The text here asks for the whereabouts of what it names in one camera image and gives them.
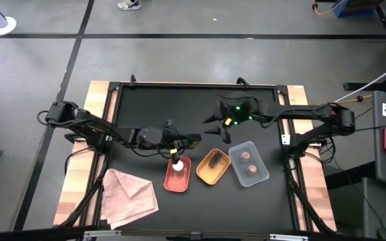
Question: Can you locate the yellow floor cable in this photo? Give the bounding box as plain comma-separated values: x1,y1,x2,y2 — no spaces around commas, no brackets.
342,94,373,104

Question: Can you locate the clear grey plastic bin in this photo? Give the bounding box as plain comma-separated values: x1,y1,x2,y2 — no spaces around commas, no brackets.
228,140,270,188

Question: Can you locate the blue box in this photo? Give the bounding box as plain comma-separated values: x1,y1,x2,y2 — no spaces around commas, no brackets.
332,0,375,18

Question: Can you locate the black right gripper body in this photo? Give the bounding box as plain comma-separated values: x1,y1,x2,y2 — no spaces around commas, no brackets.
218,98,264,128

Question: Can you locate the orange cable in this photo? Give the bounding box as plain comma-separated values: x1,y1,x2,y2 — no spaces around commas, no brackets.
312,0,344,16

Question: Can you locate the white-lid spice jar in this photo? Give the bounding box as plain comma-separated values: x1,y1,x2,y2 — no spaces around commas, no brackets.
172,160,186,180

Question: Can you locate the yellow plastic tray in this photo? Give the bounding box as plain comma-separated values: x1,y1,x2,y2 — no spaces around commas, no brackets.
195,148,232,186

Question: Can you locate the pink folded cloth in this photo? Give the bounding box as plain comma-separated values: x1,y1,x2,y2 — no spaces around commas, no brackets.
101,168,159,231

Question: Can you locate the person's white shoe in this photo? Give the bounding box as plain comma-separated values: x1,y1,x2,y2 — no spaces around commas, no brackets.
117,0,143,11

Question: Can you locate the dark green spice bottle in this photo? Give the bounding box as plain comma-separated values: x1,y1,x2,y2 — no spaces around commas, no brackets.
186,133,202,150

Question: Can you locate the black spice container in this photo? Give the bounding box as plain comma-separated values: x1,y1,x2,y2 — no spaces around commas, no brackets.
208,152,224,169

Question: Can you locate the black camera rail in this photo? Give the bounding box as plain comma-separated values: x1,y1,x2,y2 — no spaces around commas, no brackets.
0,226,386,241

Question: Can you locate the red plastic tray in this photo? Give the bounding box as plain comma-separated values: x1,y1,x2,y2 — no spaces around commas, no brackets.
163,155,192,193

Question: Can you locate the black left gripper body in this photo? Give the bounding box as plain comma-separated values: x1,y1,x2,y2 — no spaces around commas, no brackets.
164,119,189,155

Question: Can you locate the white cable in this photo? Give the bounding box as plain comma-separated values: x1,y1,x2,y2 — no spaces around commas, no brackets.
333,57,386,103

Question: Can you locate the black aluminium table frame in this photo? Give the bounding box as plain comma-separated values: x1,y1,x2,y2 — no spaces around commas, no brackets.
57,75,338,235

